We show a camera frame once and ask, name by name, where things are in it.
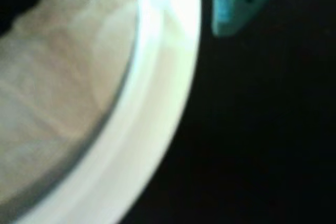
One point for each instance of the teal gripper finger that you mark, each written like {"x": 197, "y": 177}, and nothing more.
{"x": 236, "y": 6}

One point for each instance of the white round shape-sorter board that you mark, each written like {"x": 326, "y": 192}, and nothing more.
{"x": 157, "y": 77}

